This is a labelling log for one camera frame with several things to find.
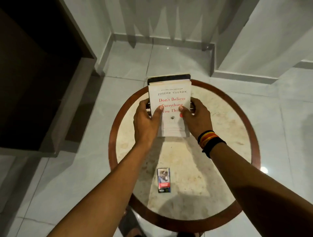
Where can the small printed packet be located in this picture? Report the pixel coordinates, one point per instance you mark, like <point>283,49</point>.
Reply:
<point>163,180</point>

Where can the wide black wristband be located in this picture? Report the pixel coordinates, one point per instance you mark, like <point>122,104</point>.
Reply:
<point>214,145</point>

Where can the orange yellow thread wristband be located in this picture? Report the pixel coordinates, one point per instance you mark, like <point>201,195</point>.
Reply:
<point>208,139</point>

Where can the thin black wristband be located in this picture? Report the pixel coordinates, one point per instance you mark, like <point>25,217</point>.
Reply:
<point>203,134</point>

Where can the white sheer curtain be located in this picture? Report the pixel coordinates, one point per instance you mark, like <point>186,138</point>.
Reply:
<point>171,19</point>

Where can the person's left thumb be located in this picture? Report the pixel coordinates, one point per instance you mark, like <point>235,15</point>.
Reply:
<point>158,112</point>

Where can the round table with wooden rim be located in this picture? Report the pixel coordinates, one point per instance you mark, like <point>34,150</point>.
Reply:
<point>195,171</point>

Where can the black book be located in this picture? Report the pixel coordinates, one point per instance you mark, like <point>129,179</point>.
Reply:
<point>168,78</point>

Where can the person's left hand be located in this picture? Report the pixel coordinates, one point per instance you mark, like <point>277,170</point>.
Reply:
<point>144,127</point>

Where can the white paperback book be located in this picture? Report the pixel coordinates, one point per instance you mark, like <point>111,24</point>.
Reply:
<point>170,92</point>

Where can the person's right forearm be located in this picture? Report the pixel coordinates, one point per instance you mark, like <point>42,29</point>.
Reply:
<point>256,193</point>

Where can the person's right thumb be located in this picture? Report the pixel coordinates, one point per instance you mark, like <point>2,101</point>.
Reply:
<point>184,111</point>

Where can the dark wooden cabinet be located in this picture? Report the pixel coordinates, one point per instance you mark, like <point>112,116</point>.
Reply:
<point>36,73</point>

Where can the person's right hand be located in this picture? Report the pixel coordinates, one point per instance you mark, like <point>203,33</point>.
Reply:
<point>199,122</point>

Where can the person's left forearm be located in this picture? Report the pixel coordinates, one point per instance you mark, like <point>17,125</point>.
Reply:
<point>107,195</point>

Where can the dark sandal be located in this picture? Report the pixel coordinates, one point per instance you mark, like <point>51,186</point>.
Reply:
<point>129,222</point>

